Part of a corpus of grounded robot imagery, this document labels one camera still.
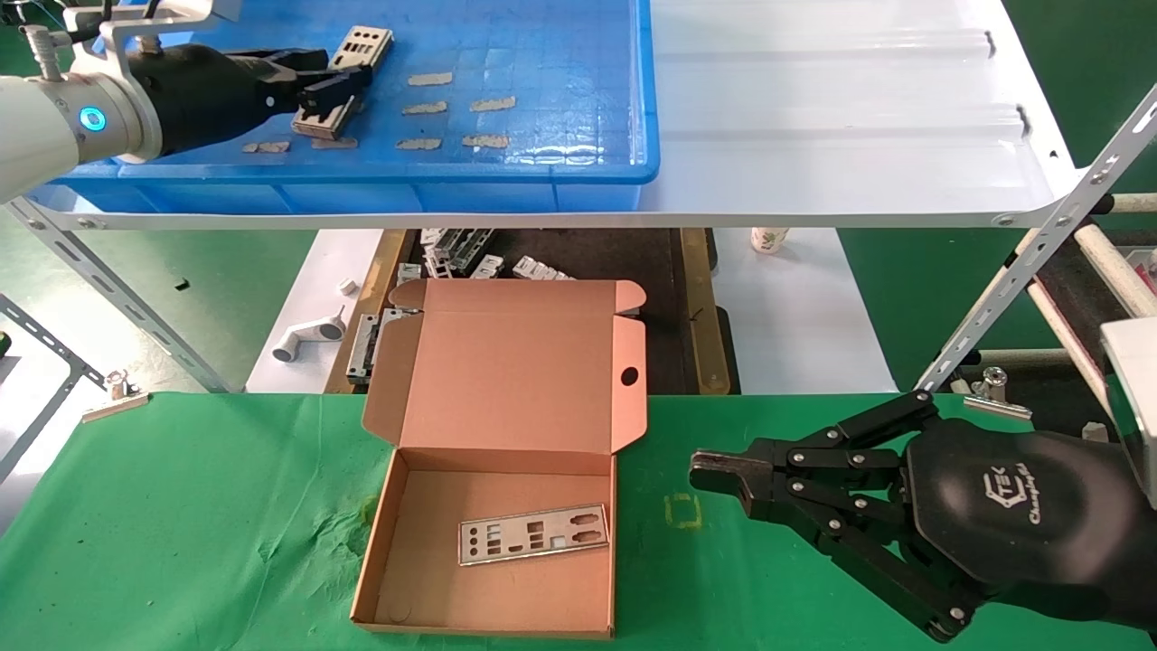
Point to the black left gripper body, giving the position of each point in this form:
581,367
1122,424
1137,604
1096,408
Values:
199,95

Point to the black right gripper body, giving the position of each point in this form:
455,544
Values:
1021,506

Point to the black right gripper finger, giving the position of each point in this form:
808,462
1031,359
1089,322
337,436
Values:
841,533
732,468

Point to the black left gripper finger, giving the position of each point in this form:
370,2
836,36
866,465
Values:
330,90
285,61

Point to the blue plastic tray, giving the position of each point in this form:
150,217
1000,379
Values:
542,54

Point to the brown cardboard box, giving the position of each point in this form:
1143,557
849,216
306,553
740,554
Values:
524,362

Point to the grey tape patch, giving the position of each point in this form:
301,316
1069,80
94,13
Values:
429,80

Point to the silver binder clip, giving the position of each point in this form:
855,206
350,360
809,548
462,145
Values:
117,398
994,393

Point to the green cloth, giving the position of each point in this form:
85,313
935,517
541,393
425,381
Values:
660,579

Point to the grey rack tube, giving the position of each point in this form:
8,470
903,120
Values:
1039,358

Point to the pile of metal plates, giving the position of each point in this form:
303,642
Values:
461,249

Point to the grey slotted angle bar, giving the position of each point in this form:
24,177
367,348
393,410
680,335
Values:
1039,244
54,344
108,280

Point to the dark rack panel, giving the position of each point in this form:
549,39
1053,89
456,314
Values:
1080,298

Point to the white paper cup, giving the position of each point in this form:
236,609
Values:
768,240

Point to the white pipe fitting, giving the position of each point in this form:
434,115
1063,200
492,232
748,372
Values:
312,334

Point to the long silver metal plate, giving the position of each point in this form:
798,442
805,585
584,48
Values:
363,344

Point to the white rack tube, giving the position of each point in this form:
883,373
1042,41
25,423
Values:
1116,267
1134,203

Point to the white shelf board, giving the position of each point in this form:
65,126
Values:
813,136

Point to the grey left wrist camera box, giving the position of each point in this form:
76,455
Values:
172,18

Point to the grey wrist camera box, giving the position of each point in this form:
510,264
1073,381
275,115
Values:
172,18
1134,389

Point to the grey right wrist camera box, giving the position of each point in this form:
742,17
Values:
1134,389

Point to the silver metal bracket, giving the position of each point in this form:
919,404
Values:
538,268
488,267
409,274

